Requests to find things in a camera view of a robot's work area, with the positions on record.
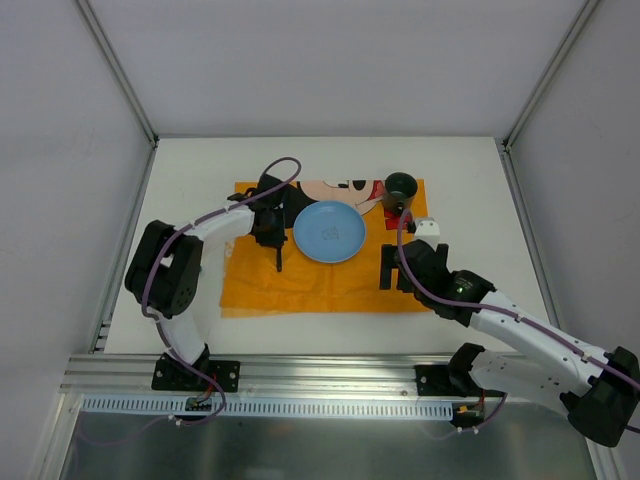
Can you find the aluminium front rail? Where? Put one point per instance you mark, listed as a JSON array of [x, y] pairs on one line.
[[379, 377]]

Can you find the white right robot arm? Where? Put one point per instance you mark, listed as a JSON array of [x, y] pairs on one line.
[[596, 390]]

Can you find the white slotted cable duct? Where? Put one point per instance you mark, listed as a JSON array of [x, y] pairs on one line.
[[270, 407]]

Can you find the dark green mug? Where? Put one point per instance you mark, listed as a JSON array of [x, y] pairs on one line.
[[399, 191]]

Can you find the light blue plate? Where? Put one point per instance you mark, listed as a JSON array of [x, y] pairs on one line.
[[329, 232]]

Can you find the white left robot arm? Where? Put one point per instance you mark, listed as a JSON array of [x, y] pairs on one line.
[[164, 272]]

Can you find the aluminium frame post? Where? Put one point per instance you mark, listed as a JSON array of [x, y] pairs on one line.
[[110, 57], [561, 53]]

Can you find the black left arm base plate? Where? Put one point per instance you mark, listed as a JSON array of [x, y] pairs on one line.
[[171, 376]]

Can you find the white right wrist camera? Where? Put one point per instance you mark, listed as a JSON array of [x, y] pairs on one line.
[[425, 229]]

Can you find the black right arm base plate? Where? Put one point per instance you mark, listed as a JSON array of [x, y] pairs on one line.
[[436, 380]]

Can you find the left aluminium frame post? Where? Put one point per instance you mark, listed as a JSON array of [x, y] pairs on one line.
[[110, 57]]

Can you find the right aluminium frame post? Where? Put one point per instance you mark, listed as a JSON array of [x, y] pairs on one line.
[[561, 53]]

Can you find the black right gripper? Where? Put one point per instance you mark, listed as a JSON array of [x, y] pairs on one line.
[[406, 268]]

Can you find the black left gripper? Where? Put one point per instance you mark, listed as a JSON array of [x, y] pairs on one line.
[[273, 238]]

